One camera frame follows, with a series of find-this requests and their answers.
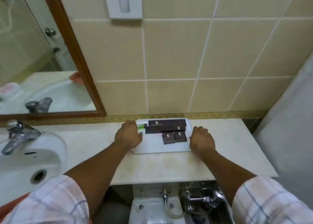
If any person's left hand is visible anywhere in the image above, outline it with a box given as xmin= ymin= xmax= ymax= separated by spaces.
xmin=114 ymin=120 xmax=143 ymax=149

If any person's right hand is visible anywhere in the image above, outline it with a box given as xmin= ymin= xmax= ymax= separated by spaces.
xmin=189 ymin=126 xmax=217 ymax=156

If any white plastic tray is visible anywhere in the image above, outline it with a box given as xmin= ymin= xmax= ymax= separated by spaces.
xmin=131 ymin=119 xmax=194 ymax=155

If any person's left forearm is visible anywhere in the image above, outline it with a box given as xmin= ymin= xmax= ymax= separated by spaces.
xmin=63 ymin=141 xmax=134 ymax=213

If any person's right forearm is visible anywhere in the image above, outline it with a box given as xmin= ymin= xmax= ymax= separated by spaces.
xmin=196 ymin=150 xmax=257 ymax=205

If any small dark brown box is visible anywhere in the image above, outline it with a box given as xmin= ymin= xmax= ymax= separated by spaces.
xmin=174 ymin=131 xmax=188 ymax=143
xmin=162 ymin=132 xmax=176 ymax=145

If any long dark brown box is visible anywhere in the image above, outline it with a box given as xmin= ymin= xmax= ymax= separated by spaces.
xmin=148 ymin=119 xmax=188 ymax=127
xmin=145 ymin=125 xmax=187 ymax=134

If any chrome water valve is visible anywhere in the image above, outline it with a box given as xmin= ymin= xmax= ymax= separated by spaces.
xmin=179 ymin=182 xmax=232 ymax=224

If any white toilet cistern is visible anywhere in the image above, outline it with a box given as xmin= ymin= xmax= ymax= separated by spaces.
xmin=128 ymin=197 xmax=183 ymax=224

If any white shower curtain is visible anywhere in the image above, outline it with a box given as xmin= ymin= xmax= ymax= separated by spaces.
xmin=253 ymin=57 xmax=313 ymax=203

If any plaid right shirt sleeve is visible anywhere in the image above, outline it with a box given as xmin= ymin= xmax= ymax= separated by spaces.
xmin=231 ymin=175 xmax=313 ymax=224

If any plaid shirt sleeve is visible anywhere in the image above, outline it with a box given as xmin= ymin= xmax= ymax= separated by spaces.
xmin=0 ymin=174 xmax=90 ymax=224
xmin=231 ymin=175 xmax=313 ymax=224

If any plaid left shirt sleeve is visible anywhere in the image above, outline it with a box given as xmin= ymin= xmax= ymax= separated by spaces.
xmin=0 ymin=174 xmax=90 ymax=224

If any white ceramic sink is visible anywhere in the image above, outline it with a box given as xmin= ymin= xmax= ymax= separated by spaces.
xmin=0 ymin=131 xmax=68 ymax=205

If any chrome sink faucet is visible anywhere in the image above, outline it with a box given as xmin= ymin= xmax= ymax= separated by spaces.
xmin=0 ymin=120 xmax=42 ymax=156

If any clear flexible hose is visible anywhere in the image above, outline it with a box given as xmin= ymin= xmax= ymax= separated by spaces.
xmin=162 ymin=186 xmax=182 ymax=220

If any wooden framed wall mirror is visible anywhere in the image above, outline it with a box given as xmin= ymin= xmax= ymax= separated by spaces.
xmin=0 ymin=0 xmax=107 ymax=121

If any white wall dispenser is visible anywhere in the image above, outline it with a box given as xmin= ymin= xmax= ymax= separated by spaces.
xmin=103 ymin=0 xmax=143 ymax=20

